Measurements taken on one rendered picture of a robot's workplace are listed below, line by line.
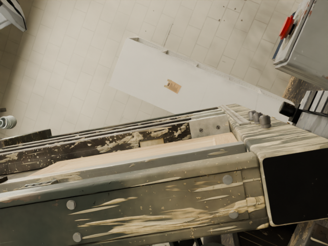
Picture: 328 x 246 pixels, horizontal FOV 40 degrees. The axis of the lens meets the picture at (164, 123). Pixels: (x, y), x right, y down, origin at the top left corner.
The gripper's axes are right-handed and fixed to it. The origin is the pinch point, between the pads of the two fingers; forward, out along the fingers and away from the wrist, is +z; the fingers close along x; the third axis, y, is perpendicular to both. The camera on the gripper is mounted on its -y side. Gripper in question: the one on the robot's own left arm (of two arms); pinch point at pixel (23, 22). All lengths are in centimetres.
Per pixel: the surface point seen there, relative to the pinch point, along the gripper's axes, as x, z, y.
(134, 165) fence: -11.7, 33.2, 6.0
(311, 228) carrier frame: 10, 55, -18
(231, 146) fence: -13.7, 42.5, -12.0
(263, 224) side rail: 12, 49, -13
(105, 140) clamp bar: -62, 26, 29
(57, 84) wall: -550, -74, 232
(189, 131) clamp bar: -65, 41, 5
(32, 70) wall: -550, -113, 248
